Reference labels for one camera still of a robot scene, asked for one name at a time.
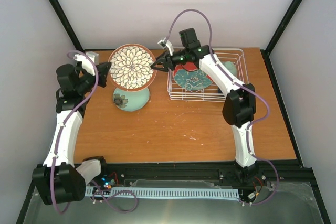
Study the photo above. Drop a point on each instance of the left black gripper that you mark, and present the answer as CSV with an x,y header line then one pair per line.
x,y
102,69

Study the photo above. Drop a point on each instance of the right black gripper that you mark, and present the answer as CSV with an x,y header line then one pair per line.
x,y
164,57

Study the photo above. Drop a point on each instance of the wooden ribbed plate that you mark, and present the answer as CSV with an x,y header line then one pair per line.
x,y
131,67

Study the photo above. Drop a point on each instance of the red floral plate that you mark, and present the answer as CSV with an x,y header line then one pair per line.
x,y
190,77

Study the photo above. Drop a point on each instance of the striped large bowl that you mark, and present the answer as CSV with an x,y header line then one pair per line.
x,y
130,100

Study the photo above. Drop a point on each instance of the green floral small bowl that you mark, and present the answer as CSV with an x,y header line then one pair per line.
x,y
230,69

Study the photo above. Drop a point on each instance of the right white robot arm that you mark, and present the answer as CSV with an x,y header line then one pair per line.
x,y
240,102

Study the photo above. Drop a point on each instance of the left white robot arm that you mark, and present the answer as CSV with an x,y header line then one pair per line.
x,y
74,83

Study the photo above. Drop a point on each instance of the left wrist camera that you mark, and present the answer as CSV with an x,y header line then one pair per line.
x,y
87,62

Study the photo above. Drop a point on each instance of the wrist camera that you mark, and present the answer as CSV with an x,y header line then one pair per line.
x,y
87,62
166,44

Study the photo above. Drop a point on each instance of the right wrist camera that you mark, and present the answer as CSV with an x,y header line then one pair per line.
x,y
166,44

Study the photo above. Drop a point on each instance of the white wire dish rack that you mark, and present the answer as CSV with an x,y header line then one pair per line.
x,y
212,65

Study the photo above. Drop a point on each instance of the left black frame post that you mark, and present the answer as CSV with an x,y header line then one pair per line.
x,y
66,24

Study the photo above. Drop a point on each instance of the black frame post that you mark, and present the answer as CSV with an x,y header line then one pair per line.
x,y
66,24
291,10

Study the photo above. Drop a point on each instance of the light blue cable duct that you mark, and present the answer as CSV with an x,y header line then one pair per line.
x,y
174,193

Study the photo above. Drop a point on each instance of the right black frame post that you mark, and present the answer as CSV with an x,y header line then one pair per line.
x,y
291,10

